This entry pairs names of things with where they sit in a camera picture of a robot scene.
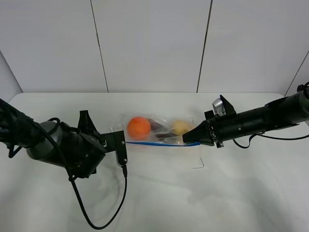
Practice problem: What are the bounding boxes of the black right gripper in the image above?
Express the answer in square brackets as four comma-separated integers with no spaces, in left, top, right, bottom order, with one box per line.
[182,95,238,148]

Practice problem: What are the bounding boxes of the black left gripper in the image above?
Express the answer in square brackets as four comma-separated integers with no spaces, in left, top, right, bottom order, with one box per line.
[60,110,106,178]

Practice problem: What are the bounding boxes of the clear zip bag blue strip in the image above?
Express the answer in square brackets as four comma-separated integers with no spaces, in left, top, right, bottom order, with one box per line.
[111,112,200,147]

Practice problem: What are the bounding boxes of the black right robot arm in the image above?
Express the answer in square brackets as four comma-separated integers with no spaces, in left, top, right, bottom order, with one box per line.
[182,84,309,148]

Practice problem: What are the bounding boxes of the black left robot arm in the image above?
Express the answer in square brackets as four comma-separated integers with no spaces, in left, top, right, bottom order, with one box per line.
[0,101,107,178]

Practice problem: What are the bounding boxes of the yellow bell pepper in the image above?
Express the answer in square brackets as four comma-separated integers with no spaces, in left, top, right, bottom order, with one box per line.
[170,120,194,136]

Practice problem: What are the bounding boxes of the purple eggplant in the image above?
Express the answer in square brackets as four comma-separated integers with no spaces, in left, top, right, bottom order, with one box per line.
[147,118,177,144]

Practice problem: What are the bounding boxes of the orange fruit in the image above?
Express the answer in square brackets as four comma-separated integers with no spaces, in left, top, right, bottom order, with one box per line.
[126,116,151,140]

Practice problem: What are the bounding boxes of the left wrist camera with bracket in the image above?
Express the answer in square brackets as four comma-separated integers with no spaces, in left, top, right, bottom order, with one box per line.
[99,130,127,167]

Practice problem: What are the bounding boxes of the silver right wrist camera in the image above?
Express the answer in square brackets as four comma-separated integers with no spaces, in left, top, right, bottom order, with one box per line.
[212,98,226,116]

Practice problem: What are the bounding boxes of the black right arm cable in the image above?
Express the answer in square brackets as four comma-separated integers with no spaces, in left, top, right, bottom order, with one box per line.
[233,132,309,148]

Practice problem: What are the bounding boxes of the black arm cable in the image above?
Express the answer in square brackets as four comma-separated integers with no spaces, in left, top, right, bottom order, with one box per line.
[233,132,309,148]
[0,106,128,230]

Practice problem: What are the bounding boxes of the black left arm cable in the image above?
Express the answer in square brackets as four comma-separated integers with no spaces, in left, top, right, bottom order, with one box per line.
[0,106,128,230]

